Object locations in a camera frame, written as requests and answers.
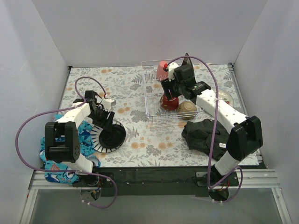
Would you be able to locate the blue patterned cloth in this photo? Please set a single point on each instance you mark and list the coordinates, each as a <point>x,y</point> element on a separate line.
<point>63,145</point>

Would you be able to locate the black base bar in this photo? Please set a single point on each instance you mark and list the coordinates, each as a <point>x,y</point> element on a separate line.
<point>156,181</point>

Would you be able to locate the white wire dish rack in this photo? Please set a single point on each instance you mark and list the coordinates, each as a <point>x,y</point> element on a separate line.
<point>153,92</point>

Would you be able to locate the pink plastic cup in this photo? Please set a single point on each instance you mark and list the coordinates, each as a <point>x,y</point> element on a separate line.
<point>161,73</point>

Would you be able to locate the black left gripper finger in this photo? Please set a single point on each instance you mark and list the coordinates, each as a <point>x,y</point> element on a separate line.
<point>100,122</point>
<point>109,121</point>

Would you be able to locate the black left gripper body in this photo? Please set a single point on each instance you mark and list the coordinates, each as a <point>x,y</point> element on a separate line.
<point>103,117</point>

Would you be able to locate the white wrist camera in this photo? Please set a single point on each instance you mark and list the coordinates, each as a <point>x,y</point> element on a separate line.
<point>170,70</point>
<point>107,103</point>

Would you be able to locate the striped white round plate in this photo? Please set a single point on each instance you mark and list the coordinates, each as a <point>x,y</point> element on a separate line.
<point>105,151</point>

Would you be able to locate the black striped cloth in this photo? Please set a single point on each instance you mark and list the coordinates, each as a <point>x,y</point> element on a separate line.
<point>198,136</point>

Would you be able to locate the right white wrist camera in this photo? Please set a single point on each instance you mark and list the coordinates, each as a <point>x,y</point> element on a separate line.
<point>170,70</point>

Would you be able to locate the clear glass plate on striped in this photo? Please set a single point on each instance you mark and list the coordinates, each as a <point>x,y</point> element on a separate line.
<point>99,138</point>

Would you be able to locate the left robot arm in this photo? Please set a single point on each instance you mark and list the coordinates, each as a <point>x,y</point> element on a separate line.
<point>81,111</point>

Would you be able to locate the black floral square plate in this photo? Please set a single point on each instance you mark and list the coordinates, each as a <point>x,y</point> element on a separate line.
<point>188,63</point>

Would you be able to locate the floral tablecloth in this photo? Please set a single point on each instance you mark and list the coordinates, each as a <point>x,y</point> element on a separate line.
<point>153,134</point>

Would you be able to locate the red floral bowl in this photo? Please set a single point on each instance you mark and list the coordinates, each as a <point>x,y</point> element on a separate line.
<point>169,105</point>

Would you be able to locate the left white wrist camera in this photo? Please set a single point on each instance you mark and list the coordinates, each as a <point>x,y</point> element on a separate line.
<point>107,103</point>

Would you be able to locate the strawberry pattern white plate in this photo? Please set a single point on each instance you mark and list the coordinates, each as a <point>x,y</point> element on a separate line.
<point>227,98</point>

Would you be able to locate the black round plate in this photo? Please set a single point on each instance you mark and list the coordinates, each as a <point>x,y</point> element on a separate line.
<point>116,137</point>

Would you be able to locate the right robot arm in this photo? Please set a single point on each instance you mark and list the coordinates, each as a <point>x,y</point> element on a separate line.
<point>245,133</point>

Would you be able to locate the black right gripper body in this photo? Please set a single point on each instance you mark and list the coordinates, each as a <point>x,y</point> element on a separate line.
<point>184,72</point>

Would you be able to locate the beige bowl black inside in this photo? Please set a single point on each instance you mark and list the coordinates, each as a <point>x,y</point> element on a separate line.
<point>186,110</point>

